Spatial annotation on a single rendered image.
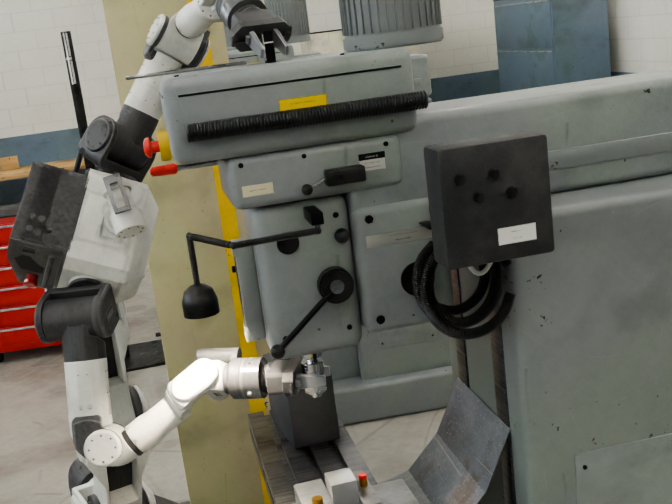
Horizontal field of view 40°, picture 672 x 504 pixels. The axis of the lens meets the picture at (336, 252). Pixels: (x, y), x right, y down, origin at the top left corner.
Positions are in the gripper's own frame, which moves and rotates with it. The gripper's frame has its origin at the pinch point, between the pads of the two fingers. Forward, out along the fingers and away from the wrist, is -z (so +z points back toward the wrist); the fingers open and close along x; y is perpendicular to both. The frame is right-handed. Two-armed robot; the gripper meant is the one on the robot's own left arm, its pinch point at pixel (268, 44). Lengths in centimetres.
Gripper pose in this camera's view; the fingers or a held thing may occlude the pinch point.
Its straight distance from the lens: 186.6
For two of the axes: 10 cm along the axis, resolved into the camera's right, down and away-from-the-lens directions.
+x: -8.9, 2.1, -4.0
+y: 1.2, -7.5, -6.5
